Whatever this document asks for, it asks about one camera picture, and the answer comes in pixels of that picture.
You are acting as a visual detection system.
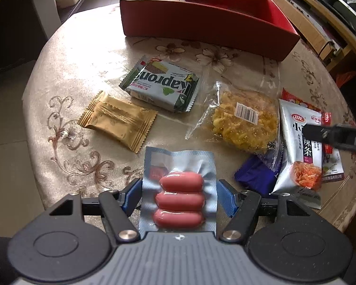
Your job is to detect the purple wafer biscuit packet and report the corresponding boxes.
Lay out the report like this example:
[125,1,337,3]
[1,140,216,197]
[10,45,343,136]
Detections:
[234,151,282,198]

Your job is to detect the vacuum-packed pink sausages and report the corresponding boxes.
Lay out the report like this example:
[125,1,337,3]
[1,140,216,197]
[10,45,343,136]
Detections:
[138,146,218,233]

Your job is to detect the red cardboard box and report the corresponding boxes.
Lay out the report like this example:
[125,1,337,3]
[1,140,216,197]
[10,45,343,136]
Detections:
[119,0,301,63]

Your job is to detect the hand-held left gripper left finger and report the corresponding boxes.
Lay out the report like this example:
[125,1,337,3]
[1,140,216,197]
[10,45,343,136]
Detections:
[49,179,142,242]

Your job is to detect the wooden TV stand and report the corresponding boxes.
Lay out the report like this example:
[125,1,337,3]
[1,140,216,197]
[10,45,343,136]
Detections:
[246,0,356,75]

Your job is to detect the orange plastic bag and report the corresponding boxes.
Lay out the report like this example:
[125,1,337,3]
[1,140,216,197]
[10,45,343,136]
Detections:
[337,72,356,90]

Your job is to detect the gold foil snack packet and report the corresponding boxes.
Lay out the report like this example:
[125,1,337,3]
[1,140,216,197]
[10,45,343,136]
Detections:
[78,90,158,154]

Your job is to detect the red and white snack packet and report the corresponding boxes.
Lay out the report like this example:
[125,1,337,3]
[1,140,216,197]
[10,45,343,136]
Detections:
[281,87,345,183]

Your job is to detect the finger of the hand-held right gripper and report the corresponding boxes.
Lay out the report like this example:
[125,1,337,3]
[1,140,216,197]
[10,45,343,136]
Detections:
[303,124,356,152]

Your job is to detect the silver spicy strip packet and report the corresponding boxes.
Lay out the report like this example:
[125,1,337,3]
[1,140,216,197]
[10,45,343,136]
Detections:
[271,99,324,210]

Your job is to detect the green wafer packet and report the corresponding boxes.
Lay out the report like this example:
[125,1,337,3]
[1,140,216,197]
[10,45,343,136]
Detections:
[119,55,200,113]

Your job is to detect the clear bag of crispy snack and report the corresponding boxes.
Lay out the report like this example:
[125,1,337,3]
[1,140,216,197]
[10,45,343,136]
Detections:
[185,65,281,155]

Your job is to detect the beige floral tablecloth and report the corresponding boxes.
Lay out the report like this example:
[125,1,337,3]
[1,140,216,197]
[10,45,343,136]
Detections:
[22,4,356,238]

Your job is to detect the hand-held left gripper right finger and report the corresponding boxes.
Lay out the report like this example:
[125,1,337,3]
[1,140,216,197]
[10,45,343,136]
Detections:
[218,180,310,242]

